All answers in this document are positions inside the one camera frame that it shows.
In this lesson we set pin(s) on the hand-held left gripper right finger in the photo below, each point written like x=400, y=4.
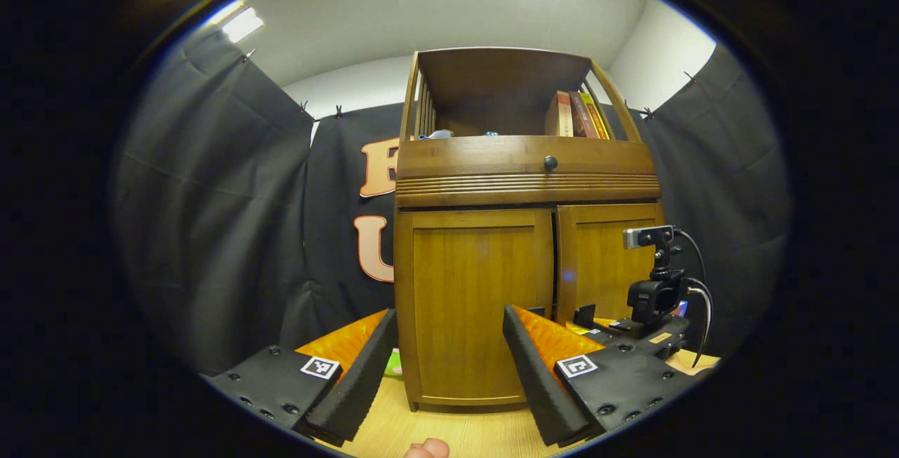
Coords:
x=534, y=381

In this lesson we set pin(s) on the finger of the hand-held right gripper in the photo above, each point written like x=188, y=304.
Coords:
x=581, y=330
x=608, y=321

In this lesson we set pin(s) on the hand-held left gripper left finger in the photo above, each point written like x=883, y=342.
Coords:
x=358, y=388

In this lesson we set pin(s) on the wooden shoe cabinet door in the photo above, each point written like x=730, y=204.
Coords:
x=597, y=261
x=470, y=289

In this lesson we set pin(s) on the wooden double-door shoe cabinet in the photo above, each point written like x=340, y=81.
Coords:
x=527, y=187

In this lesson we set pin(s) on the blue white box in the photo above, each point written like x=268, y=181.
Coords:
x=681, y=309

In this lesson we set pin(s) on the small green object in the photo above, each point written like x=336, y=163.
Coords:
x=394, y=363

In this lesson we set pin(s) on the yellow book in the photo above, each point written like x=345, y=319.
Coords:
x=595, y=119

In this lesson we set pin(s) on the brown book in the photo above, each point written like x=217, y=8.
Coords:
x=580, y=117

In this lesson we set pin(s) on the wooden drawer with black knob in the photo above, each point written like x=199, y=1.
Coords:
x=477, y=156

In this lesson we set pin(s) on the tan red book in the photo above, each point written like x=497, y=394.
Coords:
x=557, y=115

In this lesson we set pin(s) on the black backdrop cloth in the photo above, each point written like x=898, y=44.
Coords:
x=211, y=198

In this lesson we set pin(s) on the small white blue item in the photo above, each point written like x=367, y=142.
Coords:
x=437, y=135

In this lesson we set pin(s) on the ceiling light strip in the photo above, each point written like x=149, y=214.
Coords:
x=242, y=24

